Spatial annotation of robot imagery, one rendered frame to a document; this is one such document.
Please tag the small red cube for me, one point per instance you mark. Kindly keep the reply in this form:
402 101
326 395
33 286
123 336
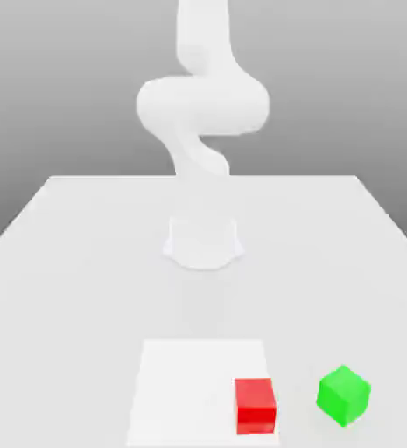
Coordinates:
255 402

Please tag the small green cube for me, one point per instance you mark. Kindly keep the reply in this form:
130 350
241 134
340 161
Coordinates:
343 395

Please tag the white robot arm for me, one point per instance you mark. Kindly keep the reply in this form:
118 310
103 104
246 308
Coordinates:
203 105

